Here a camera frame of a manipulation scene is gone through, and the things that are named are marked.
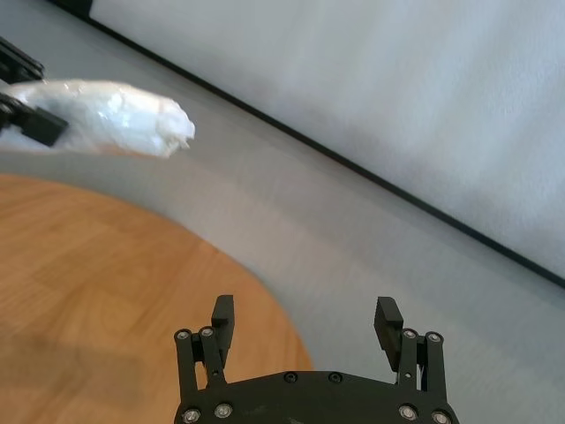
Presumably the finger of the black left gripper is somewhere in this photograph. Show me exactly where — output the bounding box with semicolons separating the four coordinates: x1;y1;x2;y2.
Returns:
0;99;70;147
0;37;45;84

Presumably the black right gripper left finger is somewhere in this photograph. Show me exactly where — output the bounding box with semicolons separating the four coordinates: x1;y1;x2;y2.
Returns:
174;294;236;394

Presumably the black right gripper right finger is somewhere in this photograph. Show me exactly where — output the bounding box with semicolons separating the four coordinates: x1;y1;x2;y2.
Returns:
373;296;448;394

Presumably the white plastic-wrapped sandbag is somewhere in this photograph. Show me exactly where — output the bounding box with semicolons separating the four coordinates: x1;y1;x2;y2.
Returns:
0;78;196;159

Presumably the black wall trim strip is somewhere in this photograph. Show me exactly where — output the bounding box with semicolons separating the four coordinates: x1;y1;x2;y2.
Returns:
46;0;565;286

